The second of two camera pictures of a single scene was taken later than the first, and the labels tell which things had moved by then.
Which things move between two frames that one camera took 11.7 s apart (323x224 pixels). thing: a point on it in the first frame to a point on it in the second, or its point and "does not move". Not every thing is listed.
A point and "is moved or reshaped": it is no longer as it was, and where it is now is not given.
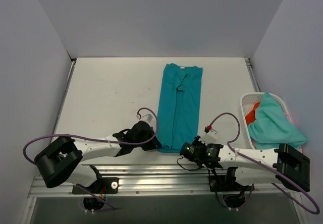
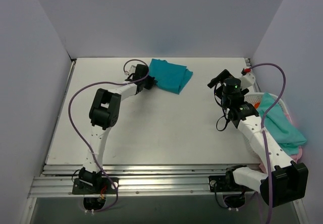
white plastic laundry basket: (248, 101) does not move
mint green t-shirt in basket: (273, 126) does not move
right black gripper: (185, 150) to (218, 78)
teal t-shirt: (179, 108) is moved or reshaped
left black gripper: (153, 138) to (149, 81)
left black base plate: (103, 185) does not move
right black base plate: (219, 183) does not move
